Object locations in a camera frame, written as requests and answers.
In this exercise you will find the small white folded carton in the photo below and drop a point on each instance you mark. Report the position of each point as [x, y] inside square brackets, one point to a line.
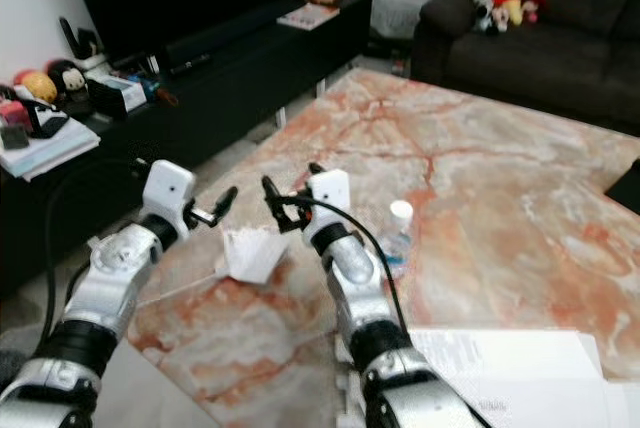
[253, 253]

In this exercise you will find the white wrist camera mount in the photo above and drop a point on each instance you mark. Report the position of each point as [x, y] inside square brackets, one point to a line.
[329, 193]
[168, 188]

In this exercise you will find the stack of white papers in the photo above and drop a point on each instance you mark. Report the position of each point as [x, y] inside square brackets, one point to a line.
[50, 146]

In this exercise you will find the black and white box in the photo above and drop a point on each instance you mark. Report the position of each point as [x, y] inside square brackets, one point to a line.
[118, 96]

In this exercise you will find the dark grey sofa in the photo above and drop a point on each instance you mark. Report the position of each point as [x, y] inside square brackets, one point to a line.
[560, 48]

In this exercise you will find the white lace covered bin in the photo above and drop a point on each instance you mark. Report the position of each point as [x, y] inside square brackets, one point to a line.
[395, 10]

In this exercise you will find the black haired doll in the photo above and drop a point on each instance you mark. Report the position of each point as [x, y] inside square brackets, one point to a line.
[71, 78]

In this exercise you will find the small black white plush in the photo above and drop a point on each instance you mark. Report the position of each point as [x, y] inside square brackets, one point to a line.
[484, 16]

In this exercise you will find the white and red book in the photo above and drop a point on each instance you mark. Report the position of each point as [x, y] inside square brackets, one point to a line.
[308, 16]

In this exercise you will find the black TV cabinet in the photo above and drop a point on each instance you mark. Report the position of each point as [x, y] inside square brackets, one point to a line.
[220, 98]

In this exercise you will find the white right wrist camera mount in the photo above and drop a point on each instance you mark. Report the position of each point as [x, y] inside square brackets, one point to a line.
[329, 193]

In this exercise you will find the black wallet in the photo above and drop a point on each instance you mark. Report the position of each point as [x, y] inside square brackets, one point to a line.
[626, 186]

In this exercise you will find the black desk stand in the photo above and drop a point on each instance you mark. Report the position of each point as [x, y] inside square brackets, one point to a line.
[78, 38]

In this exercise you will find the black remote control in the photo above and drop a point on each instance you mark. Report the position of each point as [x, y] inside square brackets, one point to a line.
[190, 64]

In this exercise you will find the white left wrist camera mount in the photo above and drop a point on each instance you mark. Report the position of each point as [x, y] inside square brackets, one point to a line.
[168, 188]

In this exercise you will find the long white flattened carton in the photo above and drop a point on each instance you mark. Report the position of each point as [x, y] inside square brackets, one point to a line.
[510, 378]

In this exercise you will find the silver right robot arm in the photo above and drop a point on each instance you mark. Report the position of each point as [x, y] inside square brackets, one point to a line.
[350, 268]

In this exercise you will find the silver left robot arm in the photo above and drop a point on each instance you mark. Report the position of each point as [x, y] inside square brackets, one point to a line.
[120, 268]

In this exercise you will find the yellow headed doll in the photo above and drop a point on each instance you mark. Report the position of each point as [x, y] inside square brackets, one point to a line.
[38, 86]

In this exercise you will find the clear plastic water bottle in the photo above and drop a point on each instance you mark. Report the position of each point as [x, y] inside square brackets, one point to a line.
[400, 228]

